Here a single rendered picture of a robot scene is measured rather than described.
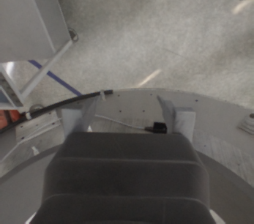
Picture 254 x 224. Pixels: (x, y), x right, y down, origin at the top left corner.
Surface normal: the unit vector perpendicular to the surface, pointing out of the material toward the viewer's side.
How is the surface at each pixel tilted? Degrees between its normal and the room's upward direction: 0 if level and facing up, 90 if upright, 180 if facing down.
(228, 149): 90
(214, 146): 90
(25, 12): 0
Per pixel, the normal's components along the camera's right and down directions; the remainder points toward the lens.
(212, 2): -0.15, 0.65
